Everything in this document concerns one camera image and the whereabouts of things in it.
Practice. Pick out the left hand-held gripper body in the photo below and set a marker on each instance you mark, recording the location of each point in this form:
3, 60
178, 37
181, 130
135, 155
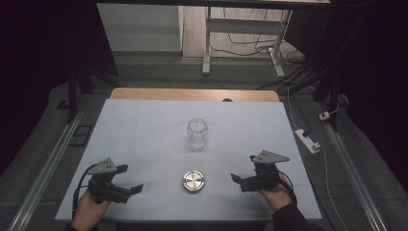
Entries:
104, 184

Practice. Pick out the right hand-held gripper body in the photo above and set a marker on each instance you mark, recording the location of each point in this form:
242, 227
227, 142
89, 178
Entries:
264, 174

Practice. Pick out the round silver metal lid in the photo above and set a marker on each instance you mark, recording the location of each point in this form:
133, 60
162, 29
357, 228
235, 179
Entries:
193, 181

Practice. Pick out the clear glass jar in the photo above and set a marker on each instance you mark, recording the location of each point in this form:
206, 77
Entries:
197, 133

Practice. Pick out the person's right hand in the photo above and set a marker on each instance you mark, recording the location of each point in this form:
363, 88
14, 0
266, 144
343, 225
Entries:
277, 195

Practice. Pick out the person's left hand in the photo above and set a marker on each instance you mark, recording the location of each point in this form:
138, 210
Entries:
88, 211

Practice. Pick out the white foam board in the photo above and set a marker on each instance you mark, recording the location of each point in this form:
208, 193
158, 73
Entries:
154, 128

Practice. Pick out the white power strip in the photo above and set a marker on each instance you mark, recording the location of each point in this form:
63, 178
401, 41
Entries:
307, 141

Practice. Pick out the small white adapter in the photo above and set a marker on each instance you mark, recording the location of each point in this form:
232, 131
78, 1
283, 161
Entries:
324, 115

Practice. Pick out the black metal stand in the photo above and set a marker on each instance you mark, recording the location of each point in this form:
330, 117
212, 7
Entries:
330, 86
73, 93

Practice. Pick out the wooden table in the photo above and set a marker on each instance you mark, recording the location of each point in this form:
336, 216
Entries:
179, 94

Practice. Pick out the black curtain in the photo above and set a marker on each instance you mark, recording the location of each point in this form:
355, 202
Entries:
38, 57
372, 64

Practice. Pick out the black rectangular floor frame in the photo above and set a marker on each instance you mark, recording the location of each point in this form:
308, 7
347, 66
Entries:
81, 135

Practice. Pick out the grey metal floor rail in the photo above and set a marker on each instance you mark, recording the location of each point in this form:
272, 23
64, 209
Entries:
356, 173
45, 170

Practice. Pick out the white metal desk frame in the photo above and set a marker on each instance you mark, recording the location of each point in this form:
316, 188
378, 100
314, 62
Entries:
243, 26

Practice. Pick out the pale grey wall panel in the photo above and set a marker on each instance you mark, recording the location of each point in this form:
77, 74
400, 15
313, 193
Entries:
141, 29

